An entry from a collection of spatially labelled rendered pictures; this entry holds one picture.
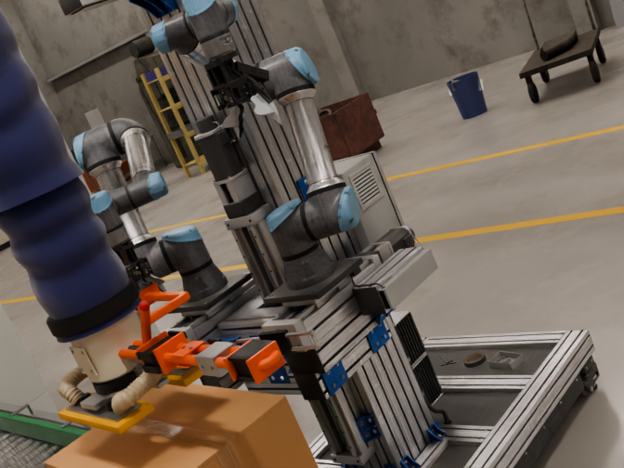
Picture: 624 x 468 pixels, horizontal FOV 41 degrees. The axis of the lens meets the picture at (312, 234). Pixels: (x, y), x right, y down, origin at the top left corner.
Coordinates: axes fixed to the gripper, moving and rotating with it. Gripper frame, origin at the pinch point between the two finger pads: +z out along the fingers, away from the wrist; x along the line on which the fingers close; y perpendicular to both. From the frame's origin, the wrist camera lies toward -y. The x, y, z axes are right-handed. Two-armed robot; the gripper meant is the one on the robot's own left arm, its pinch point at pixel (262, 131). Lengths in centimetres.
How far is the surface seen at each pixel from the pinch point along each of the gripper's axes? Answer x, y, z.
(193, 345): 4, 47, 32
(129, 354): -20, 48, 33
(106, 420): -26, 57, 44
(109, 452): -41, 53, 57
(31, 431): -200, 6, 92
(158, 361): -5, 51, 33
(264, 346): 30, 50, 31
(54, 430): -172, 9, 89
